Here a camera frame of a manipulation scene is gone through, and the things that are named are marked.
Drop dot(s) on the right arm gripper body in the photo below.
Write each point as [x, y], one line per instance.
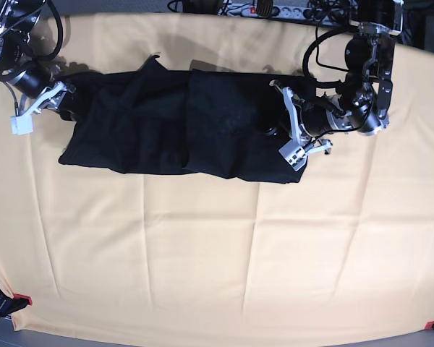
[32, 81]

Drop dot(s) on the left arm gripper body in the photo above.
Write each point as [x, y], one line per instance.
[315, 116]

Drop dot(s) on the dark navy T-shirt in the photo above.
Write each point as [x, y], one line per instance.
[159, 121]

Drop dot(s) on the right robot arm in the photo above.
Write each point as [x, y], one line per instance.
[17, 20]

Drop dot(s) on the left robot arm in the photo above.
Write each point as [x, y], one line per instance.
[362, 98]

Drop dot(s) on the white power strip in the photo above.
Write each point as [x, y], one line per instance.
[323, 12]

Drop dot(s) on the yellow table cloth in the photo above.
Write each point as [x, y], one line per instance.
[344, 256]

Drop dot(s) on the red black clamp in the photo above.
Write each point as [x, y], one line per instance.
[10, 305]

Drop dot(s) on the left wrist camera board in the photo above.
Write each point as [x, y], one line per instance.
[294, 154]

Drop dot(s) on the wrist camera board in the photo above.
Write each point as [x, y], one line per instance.
[294, 154]
[21, 125]

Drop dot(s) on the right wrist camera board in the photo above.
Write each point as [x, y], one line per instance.
[21, 125]

